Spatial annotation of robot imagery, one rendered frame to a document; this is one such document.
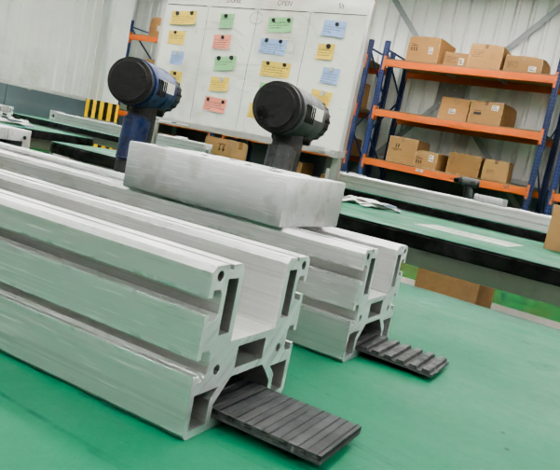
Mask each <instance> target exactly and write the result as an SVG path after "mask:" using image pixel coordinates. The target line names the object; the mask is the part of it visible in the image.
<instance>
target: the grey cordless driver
mask: <svg viewBox="0 0 560 470"><path fill-rule="evenodd" d="M325 105H326V104H324V103H323V102H321V100H319V99H318V98H317V97H316V96H314V95H312V94H310V93H308V92H306V91H305V90H302V89H300V88H298V87H296V86H295V85H293V84H291V83H289V82H284V81H278V80H277V81H271V82H268V83H266V84H265V85H264V86H262V87H261V88H260V89H259V90H258V91H257V92H256V94H255V96H254V98H253V116H254V119H255V121H256V122H257V123H258V125H259V126H260V127H261V128H263V129H264V130H266V131H268V132H270V133H272V134H271V138H272V139H273V140H272V143H271V144H269V145H268V148H267V152H266V158H265V162H264V166H268V167H272V168H277V169H282V170H285V171H290V172H294V173H296V170H297V166H298V162H299V158H300V154H301V150H302V146H303V145H306V146H310V145H311V142H312V141H313V140H318V139H319V138H320V137H322V136H323V135H324V134H325V132H326V131H328V127H329V125H330V117H331V116H330V115H329V109H328V108H327V107H326V106H325Z"/></svg>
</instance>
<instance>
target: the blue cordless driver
mask: <svg viewBox="0 0 560 470"><path fill-rule="evenodd" d="M107 84H108V88H109V90H110V92H111V94H112V95H113V96H114V97H115V98H116V99H117V100H118V101H120V102H121V103H123V104H125V105H126V106H127V110H128V114H127V115H125V116H124V119H123V123H122V128H121V132H120V136H119V140H118V144H117V149H116V162H115V167H114V171H115V172H119V173H125V169H126V163H127V158H128V153H129V147H130V141H135V142H141V143H148V144H151V140H152V136H153V131H154V127H155V122H156V117H160V118H163V117H164V113H166V112H170V111H171V110H172V109H173V108H176V106H177V104H179V103H180V99H181V98H182V95H181V94H182V93H181V91H182V89H181V87H180V83H178V81H177V78H175V77H173V76H172V75H171V74H170V73H169V72H167V71H165V70H163V69H161V68H159V67H157V66H155V65H153V64H152V63H150V62H147V61H145V60H143V59H140V58H135V57H124V58H121V59H119V60H118V61H116V62H115V63H114V64H113V65H112V67H111V68H110V70H109V73H108V77H107Z"/></svg>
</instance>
